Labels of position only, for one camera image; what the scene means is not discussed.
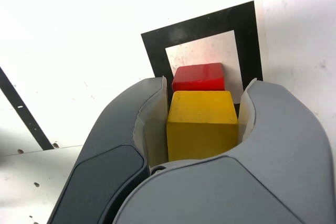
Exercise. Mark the black tape strip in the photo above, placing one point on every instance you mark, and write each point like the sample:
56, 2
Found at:
26, 113

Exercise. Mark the black tape square outline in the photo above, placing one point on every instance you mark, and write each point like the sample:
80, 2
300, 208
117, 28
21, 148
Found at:
204, 24

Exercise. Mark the red cube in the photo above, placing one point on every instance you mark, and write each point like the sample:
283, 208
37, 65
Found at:
199, 77

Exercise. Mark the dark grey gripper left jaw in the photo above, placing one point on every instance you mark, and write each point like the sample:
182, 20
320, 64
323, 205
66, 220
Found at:
105, 182

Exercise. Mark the yellow cube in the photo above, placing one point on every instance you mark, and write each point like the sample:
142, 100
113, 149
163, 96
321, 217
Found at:
199, 129

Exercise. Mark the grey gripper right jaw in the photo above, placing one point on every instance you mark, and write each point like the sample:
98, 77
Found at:
236, 190

